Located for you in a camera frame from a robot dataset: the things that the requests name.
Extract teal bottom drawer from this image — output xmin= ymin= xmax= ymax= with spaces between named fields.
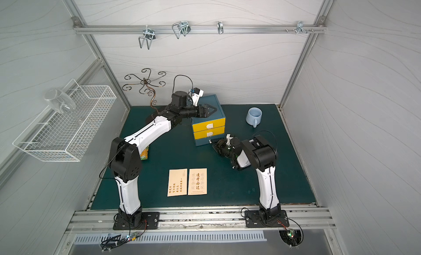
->
xmin=195 ymin=134 xmax=226 ymax=146

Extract yellow drawer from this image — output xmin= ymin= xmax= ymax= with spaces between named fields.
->
xmin=191 ymin=118 xmax=226 ymax=133
xmin=194 ymin=126 xmax=225 ymax=140

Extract beige postcard large red characters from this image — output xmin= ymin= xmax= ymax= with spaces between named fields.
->
xmin=188 ymin=168 xmax=207 ymax=195

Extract beige postcard small red text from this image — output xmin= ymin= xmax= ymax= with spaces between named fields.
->
xmin=167 ymin=168 xmax=187 ymax=197

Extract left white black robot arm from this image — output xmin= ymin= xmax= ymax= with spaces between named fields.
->
xmin=107 ymin=88 xmax=217 ymax=228

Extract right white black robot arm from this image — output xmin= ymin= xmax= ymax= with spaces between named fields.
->
xmin=210 ymin=134 xmax=282 ymax=225

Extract teal drawer cabinet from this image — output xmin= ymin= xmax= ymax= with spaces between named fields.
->
xmin=191 ymin=94 xmax=227 ymax=147

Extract light blue mug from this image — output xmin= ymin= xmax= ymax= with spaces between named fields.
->
xmin=246 ymin=107 xmax=263 ymax=128

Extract brown metal jewelry stand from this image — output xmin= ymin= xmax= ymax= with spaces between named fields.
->
xmin=122 ymin=68 xmax=167 ymax=114

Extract green snack packet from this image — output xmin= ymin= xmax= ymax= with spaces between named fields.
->
xmin=140 ymin=146 xmax=149 ymax=161

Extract small metal clip hook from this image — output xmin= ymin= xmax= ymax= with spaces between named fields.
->
xmin=217 ymin=21 xmax=224 ymax=35

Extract white vent grille strip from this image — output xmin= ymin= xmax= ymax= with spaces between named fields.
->
xmin=73 ymin=230 xmax=267 ymax=245

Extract metal double hook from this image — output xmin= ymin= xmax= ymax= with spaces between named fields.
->
xmin=138 ymin=28 xmax=156 ymax=50

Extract round black floor port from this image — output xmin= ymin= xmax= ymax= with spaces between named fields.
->
xmin=279 ymin=229 xmax=303 ymax=247

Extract clear wine glass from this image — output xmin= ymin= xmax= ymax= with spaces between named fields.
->
xmin=44 ymin=89 xmax=81 ymax=125

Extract right black cable loop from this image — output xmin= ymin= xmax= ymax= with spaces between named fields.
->
xmin=253 ymin=129 xmax=278 ymax=154

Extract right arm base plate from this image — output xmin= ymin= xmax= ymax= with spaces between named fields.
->
xmin=243 ymin=210 xmax=289 ymax=228

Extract metal wire hook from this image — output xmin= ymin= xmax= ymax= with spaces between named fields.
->
xmin=172 ymin=21 xmax=191 ymax=39

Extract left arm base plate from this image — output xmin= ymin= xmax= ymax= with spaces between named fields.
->
xmin=112 ymin=210 xmax=160 ymax=230

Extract metal bracket hook right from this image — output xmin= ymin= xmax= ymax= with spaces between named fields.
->
xmin=285 ymin=21 xmax=314 ymax=34

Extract left black cable bundle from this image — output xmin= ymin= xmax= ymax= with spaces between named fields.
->
xmin=100 ymin=218 xmax=149 ymax=252

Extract aluminium top rail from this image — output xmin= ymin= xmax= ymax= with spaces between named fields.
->
xmin=73 ymin=23 xmax=327 ymax=35

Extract white wire basket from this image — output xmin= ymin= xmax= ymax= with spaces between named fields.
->
xmin=13 ymin=79 xmax=116 ymax=162

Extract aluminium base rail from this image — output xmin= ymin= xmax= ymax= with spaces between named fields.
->
xmin=65 ymin=205 xmax=336 ymax=234

